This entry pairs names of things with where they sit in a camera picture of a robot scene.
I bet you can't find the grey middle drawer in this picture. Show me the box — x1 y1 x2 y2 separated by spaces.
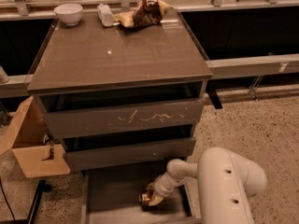
64 137 195 172

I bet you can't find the grey bottom drawer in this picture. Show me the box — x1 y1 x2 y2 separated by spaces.
80 161 201 224

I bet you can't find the grey top drawer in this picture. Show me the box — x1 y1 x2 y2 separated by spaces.
36 98 205 139

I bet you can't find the cardboard box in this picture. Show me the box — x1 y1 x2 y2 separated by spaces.
0 97 70 178

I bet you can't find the grey horizontal rail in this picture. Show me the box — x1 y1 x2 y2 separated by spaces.
206 53 299 79

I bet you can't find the black cable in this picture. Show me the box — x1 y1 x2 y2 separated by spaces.
0 175 17 222

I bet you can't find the brown snack bag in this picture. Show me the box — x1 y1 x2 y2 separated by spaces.
114 0 171 28

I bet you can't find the grey drawer cabinet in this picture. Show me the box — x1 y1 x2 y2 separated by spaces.
27 8 214 173

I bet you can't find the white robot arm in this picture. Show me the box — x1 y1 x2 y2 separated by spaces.
140 147 267 224

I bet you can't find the white bowl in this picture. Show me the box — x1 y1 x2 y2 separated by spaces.
54 4 83 26

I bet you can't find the grey drawer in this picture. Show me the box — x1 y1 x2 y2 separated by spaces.
80 161 201 224
36 98 205 139
64 137 195 172

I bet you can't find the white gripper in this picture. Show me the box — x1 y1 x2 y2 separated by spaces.
143 175 176 206

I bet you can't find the black metal stand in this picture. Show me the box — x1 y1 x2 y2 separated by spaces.
0 180 52 224

